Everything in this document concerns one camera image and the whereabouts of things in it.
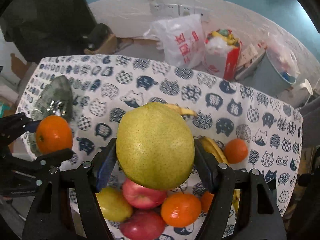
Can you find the cardboard box on floor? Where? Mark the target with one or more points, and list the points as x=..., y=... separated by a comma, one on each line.
x=110, y=45

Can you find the white kettle on floor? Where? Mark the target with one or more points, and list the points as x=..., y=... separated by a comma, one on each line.
x=301, y=91

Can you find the white wall socket strip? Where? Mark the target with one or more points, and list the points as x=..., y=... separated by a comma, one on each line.
x=170, y=10

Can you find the orange tangerine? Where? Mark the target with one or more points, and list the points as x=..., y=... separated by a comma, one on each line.
x=181, y=209
x=206, y=201

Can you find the black cylindrical speaker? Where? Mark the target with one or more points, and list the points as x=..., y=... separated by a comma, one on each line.
x=97, y=36

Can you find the white plastic shopping bag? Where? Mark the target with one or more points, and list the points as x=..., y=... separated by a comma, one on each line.
x=181, y=38

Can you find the black hanging fabric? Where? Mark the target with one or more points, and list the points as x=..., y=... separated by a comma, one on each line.
x=43, y=28

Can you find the red white paper bag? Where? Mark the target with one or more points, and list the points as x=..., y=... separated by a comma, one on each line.
x=222, y=53

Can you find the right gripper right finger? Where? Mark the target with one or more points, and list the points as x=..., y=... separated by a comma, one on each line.
x=205, y=166

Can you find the large green pear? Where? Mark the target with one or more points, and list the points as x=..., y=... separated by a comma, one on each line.
x=155, y=147

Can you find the wooden flat boxes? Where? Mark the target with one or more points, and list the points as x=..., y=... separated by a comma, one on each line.
x=249, y=59

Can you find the grey leaf-shaped fruit bowl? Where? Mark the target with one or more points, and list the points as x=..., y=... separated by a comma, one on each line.
x=55, y=99

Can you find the small orange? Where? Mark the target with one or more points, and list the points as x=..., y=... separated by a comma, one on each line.
x=236, y=151

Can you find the red apple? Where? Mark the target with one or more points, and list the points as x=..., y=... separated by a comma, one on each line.
x=142, y=197
x=144, y=224

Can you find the yellow banana with sticker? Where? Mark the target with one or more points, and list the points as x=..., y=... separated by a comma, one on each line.
x=181, y=111

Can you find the light blue trash bin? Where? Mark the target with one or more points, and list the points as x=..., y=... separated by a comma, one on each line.
x=277, y=71

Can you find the small yellow-green pear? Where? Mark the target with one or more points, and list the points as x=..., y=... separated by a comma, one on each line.
x=113, y=205

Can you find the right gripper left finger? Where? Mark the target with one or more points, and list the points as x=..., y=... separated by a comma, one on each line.
x=107, y=159

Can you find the cat pattern tablecloth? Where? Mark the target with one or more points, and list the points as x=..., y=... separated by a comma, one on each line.
x=105, y=87

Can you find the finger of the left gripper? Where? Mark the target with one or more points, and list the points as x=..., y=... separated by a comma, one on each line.
x=51, y=160
x=31, y=126

